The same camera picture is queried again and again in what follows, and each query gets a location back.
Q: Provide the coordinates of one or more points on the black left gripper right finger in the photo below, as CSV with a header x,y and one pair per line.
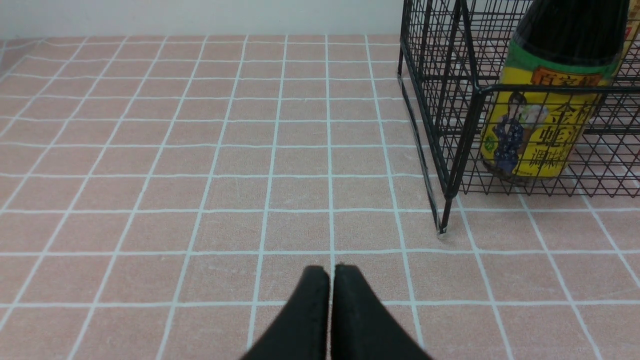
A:
x,y
362,328

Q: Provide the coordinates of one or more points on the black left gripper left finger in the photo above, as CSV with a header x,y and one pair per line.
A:
x,y
299,332

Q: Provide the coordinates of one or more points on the oyster sauce bottle orange cap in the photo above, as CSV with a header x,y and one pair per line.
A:
x,y
557,43

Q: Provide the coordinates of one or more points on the black wire mesh shelf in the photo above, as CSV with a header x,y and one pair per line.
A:
x,y
450,61

